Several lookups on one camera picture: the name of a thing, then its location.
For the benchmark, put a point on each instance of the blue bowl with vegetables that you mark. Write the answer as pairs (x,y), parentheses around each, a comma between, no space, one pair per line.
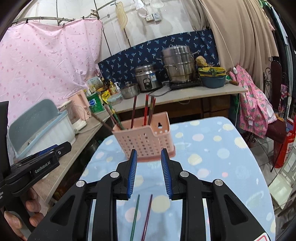
(212,77)

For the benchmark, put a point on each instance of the pink dotted curtain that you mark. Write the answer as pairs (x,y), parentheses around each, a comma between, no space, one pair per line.
(40,61)

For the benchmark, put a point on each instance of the red plastic stool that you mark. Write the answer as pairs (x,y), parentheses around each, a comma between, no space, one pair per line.
(282,151)

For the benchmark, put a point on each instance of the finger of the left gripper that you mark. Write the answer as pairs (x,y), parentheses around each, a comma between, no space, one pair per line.
(47,149)

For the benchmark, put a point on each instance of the hanging wooden board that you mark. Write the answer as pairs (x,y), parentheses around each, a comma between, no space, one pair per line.
(121,15)

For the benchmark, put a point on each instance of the pink floral garment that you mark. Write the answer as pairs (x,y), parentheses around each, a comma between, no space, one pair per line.
(255,111)

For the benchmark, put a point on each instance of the navy patterned cloth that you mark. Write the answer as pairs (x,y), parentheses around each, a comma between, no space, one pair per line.
(121,66)

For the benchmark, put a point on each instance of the beige curtain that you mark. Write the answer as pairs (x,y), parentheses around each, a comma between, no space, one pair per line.
(243,36)

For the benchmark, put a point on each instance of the bright red chopstick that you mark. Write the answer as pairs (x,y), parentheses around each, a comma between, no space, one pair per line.
(146,108)
(153,105)

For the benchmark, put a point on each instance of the wall power outlets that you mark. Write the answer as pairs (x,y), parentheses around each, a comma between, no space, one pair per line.
(153,17)

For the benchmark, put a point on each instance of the light blue dotted tablecloth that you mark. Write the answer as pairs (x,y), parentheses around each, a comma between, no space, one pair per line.
(209,149)

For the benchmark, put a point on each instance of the dark red chopstick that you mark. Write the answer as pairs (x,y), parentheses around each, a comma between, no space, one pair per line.
(111,115)
(133,111)
(147,219)

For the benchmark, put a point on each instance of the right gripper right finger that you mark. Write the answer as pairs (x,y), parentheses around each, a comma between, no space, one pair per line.
(229,218)

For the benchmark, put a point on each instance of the green chopstick gold band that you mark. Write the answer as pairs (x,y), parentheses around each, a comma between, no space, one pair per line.
(116,117)

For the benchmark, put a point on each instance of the small steel pot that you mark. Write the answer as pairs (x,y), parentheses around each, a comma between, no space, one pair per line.
(130,90)

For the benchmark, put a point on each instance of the brown chopstick gold band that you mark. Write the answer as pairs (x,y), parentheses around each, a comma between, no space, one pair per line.
(150,110)

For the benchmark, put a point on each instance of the pink electric kettle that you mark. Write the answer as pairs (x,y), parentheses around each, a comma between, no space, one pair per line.
(81,104)

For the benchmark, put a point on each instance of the clear plastic food box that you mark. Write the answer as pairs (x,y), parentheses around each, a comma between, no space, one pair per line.
(115,99)

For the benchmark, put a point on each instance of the pink perforated utensil holder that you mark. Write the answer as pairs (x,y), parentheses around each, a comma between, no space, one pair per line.
(147,140)

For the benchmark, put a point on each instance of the white dish rack tub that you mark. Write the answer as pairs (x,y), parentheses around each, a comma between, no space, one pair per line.
(40,127)

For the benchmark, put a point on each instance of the green detergent bottle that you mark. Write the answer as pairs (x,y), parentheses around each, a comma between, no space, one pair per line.
(95,103)

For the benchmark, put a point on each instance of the stainless steel steamer pot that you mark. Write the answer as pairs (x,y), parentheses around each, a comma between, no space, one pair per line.
(179,64)

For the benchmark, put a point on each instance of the black induction cooker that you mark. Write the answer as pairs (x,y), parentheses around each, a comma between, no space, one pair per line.
(183,83)

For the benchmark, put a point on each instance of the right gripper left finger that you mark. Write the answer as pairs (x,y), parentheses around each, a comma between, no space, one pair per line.
(89,208)

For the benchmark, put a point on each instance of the silver rice cooker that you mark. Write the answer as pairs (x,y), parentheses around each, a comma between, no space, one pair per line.
(148,77)

